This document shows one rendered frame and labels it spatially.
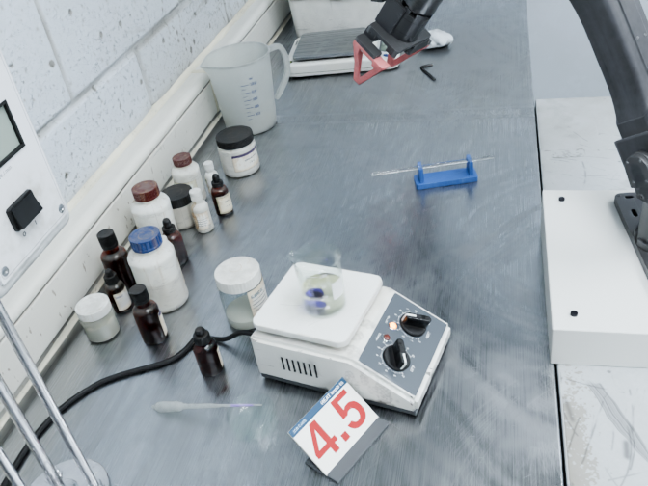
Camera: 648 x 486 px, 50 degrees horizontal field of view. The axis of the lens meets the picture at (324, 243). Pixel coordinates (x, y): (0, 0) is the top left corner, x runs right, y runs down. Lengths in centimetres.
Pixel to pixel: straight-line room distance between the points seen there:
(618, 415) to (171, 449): 48
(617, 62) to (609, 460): 42
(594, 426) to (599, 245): 24
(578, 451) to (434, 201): 49
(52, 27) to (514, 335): 76
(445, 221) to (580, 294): 29
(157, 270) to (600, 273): 55
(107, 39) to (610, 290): 85
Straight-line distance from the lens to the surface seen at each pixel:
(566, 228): 94
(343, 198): 115
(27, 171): 40
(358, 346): 77
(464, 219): 107
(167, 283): 96
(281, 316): 79
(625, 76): 85
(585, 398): 81
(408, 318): 80
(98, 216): 108
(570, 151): 124
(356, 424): 77
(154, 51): 137
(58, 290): 100
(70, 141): 111
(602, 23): 85
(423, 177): 116
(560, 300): 84
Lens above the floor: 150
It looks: 35 degrees down
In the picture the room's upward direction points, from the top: 10 degrees counter-clockwise
